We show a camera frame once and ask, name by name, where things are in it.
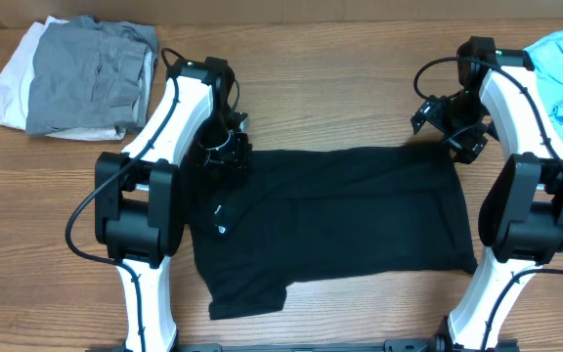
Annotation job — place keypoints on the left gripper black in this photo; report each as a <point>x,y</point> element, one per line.
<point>236,157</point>

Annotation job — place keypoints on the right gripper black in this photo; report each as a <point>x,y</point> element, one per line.
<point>468,145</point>

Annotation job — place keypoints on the black polo shirt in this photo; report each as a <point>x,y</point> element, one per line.
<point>296,216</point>

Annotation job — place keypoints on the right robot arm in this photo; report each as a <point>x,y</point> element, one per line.
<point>520,222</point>

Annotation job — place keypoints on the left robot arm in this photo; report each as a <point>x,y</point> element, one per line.
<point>139,199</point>

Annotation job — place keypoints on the grey folded garment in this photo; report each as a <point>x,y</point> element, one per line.
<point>91,75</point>

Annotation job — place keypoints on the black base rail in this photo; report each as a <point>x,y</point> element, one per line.
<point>301,348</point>

